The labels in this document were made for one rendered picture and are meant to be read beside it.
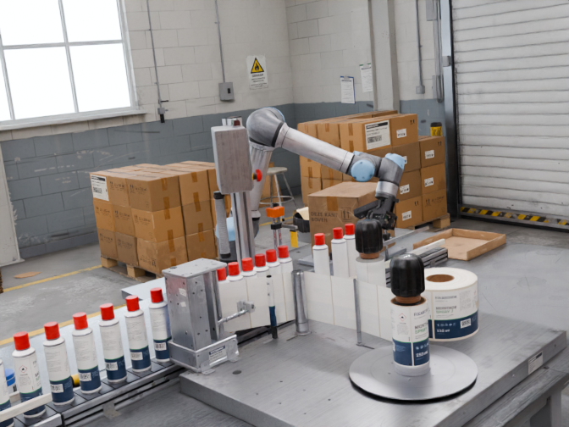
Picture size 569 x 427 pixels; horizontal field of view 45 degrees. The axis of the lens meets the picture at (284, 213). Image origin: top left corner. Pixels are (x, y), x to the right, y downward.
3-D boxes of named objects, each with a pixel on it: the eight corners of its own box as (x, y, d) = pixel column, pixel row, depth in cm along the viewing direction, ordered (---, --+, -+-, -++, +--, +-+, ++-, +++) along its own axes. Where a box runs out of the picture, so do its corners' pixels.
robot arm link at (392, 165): (383, 156, 254) (405, 162, 254) (375, 184, 253) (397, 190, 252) (384, 150, 247) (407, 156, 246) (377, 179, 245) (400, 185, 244)
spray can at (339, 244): (342, 288, 235) (338, 230, 231) (331, 286, 239) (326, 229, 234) (352, 284, 238) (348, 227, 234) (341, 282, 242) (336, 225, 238)
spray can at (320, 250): (324, 296, 229) (319, 236, 225) (312, 293, 233) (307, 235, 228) (334, 291, 232) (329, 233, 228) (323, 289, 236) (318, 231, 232)
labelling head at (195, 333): (197, 374, 177) (185, 279, 172) (169, 361, 187) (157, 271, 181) (239, 355, 187) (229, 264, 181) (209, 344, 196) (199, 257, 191)
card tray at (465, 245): (467, 261, 270) (466, 251, 269) (412, 252, 288) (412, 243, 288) (505, 243, 290) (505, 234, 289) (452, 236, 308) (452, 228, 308)
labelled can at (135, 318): (139, 375, 180) (128, 301, 176) (128, 370, 184) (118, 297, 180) (155, 368, 184) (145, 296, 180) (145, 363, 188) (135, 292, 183)
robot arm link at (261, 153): (218, 245, 260) (251, 104, 245) (228, 235, 274) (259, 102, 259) (248, 254, 258) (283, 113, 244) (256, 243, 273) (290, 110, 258)
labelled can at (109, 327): (113, 385, 175) (102, 310, 171) (103, 380, 179) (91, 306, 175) (131, 378, 179) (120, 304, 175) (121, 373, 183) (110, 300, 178)
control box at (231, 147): (221, 195, 203) (213, 130, 199) (217, 185, 220) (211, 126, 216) (255, 191, 205) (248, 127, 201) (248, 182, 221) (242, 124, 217)
